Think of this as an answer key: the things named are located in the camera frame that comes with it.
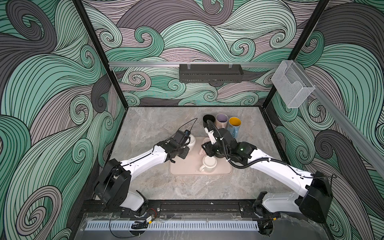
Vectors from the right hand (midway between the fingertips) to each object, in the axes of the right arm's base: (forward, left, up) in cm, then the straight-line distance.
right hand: (205, 144), depth 78 cm
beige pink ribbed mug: (+26, -14, -11) cm, 32 cm away
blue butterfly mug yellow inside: (+22, -22, -9) cm, 32 cm away
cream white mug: (-6, -3, -10) cm, 12 cm away
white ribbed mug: (+4, +7, -7) cm, 11 cm away
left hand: (+3, +12, -8) cm, 15 cm away
